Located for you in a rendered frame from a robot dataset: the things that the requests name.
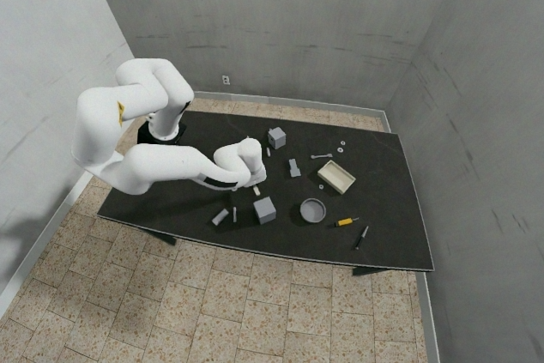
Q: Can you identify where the grey round dish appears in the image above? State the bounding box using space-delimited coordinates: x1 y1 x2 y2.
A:
300 198 326 224

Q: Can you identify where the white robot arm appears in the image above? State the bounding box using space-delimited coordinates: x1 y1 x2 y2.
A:
70 58 262 195

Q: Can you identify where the cream rectangular open tray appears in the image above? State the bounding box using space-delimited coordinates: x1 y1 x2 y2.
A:
317 160 355 194

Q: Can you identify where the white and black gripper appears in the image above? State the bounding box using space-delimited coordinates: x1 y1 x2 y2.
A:
244 163 267 189

